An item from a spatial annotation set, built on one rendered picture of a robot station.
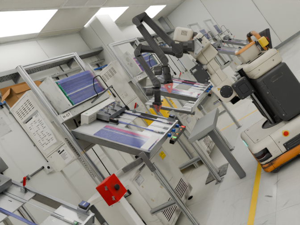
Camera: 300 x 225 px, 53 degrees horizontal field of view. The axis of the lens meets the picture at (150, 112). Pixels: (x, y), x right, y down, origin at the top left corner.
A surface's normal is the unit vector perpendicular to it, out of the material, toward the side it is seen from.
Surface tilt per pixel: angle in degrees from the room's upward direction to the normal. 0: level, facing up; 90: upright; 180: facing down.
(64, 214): 47
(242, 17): 90
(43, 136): 93
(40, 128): 90
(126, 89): 90
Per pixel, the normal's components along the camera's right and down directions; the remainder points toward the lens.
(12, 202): 0.11, -0.92
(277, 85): -0.13, 0.14
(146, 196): 0.70, -0.50
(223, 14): -0.39, 0.33
